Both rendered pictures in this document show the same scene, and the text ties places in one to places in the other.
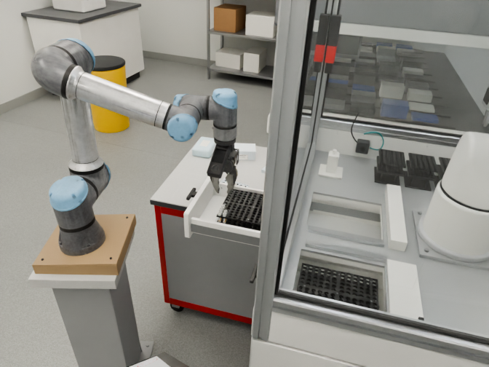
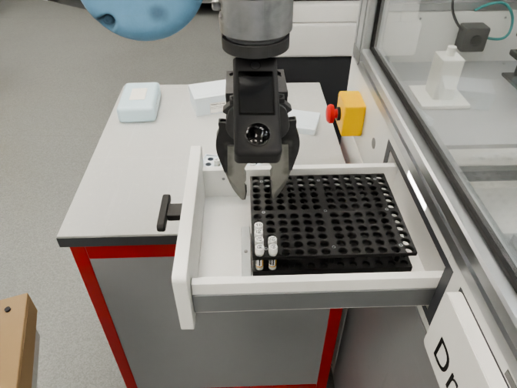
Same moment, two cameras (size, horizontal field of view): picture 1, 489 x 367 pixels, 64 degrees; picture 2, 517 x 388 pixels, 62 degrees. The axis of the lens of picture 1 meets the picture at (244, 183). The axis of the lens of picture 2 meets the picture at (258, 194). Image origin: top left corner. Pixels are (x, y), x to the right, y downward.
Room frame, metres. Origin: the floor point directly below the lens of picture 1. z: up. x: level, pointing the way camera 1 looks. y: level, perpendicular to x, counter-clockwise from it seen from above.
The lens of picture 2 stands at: (0.69, 0.19, 1.34)
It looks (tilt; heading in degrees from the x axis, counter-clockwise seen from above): 40 degrees down; 344
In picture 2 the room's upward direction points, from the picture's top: straight up
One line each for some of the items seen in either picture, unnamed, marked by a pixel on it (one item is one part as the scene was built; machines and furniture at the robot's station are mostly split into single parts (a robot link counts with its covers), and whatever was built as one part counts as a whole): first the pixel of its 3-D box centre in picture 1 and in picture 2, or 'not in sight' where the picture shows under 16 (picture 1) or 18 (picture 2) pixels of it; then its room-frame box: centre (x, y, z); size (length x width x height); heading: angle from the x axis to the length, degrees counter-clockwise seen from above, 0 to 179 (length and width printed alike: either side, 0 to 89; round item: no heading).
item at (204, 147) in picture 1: (204, 146); (139, 101); (1.78, 0.21, 0.78); 0.15 x 0.10 x 0.04; 169
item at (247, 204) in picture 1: (252, 213); (323, 225); (1.12, -0.04, 0.87); 0.22 x 0.18 x 0.06; 77
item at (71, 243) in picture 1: (79, 230); not in sight; (1.01, 0.56, 0.85); 0.15 x 0.15 x 0.10
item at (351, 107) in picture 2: not in sight; (348, 113); (1.42, -0.21, 0.88); 0.07 x 0.05 x 0.07; 167
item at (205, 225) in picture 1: (255, 215); (328, 228); (1.12, -0.05, 0.86); 0.40 x 0.26 x 0.06; 77
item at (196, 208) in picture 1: (201, 202); (192, 227); (1.17, 0.16, 0.87); 0.29 x 0.02 x 0.11; 167
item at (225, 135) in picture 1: (224, 131); (252, 13); (1.13, 0.07, 1.19); 0.08 x 0.08 x 0.05
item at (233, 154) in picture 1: (225, 152); (255, 84); (1.13, 0.07, 1.11); 0.09 x 0.08 x 0.12; 167
